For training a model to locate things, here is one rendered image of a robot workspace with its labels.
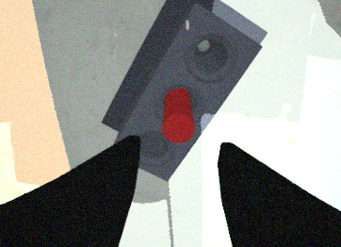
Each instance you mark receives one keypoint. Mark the grey plate with holes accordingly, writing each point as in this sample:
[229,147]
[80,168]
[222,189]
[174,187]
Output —
[210,79]

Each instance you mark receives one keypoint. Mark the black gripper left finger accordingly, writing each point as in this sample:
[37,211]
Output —
[87,207]

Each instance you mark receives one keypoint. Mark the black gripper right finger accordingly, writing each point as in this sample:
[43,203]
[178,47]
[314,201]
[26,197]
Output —
[264,209]

